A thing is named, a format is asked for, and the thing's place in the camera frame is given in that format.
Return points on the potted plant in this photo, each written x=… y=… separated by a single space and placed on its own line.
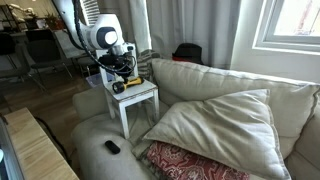
x=55 y=22

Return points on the grey white patterned blanket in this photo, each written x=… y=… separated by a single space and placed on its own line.
x=146 y=63

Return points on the white curtain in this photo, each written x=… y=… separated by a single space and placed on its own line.
x=186 y=26

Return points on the beige fabric sofa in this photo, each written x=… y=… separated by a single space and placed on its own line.
x=206 y=83

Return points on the yellow and black torchlight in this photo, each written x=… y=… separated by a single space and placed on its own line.
x=133 y=83

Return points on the black remote control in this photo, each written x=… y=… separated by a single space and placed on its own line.
x=112 y=147

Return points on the black metal chair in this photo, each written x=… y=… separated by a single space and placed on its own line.
x=8 y=53
x=41 y=50

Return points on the red patterned cushion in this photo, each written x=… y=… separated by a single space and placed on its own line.
x=186 y=165

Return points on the black hat with red band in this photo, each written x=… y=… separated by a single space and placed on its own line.
x=187 y=51

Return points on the translucent plastic storage bin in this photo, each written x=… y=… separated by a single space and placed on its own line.
x=93 y=80

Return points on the white window frame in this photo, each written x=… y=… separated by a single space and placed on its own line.
x=263 y=36

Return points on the beige throw pillow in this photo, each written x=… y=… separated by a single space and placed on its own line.
x=226 y=130

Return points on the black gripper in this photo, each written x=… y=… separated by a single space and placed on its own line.
x=115 y=61

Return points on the light wooden table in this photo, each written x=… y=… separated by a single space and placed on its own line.
x=36 y=146

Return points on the small white wooden chair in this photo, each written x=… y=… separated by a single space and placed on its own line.
x=133 y=95

